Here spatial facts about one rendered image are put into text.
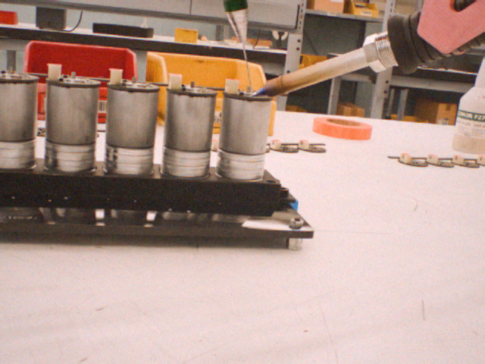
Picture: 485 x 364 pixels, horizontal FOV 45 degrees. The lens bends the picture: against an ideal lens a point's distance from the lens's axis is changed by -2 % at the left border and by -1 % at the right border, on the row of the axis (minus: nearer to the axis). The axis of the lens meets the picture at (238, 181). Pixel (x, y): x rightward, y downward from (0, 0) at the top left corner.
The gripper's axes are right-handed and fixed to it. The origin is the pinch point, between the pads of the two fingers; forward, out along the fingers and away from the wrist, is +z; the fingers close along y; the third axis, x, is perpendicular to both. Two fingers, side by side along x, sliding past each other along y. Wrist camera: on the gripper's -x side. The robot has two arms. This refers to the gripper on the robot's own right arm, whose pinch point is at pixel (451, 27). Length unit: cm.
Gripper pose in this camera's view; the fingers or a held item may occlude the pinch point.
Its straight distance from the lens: 25.2
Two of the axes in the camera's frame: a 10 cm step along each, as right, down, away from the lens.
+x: 6.8, 6.6, -3.0
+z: -5.1, 7.3, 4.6
